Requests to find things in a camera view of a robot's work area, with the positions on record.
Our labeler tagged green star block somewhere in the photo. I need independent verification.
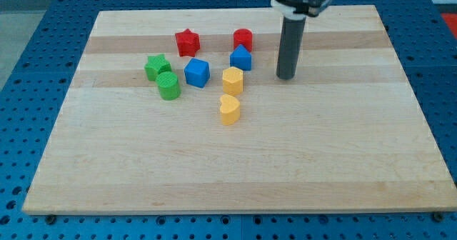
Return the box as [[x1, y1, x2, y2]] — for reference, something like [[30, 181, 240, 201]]
[[144, 54, 171, 81]]

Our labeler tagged blue triangular prism block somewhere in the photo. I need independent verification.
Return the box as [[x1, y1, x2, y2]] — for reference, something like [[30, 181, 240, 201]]
[[229, 44, 252, 71]]

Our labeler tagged blue cube block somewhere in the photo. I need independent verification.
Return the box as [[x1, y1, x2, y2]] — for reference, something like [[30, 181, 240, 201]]
[[184, 58, 210, 88]]

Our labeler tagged green cylinder block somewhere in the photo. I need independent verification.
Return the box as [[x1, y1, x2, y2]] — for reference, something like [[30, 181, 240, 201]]
[[156, 71, 181, 101]]

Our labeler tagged light wooden board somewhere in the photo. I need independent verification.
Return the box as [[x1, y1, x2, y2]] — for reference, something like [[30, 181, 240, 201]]
[[22, 5, 456, 215]]

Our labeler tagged yellow heart block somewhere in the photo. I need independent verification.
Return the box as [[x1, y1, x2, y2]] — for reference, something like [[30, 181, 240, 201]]
[[219, 94, 241, 126]]

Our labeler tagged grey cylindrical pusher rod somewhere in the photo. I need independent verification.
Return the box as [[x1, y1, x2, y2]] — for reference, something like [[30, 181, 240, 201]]
[[276, 17, 306, 80]]

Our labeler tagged yellow hexagon block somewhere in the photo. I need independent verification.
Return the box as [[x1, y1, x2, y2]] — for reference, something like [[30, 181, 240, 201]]
[[222, 66, 243, 96]]

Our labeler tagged red star block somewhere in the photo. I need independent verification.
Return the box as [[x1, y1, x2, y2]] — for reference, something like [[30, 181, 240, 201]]
[[175, 29, 201, 57]]

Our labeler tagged red cylinder block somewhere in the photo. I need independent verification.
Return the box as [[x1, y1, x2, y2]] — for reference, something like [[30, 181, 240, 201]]
[[233, 29, 253, 52]]

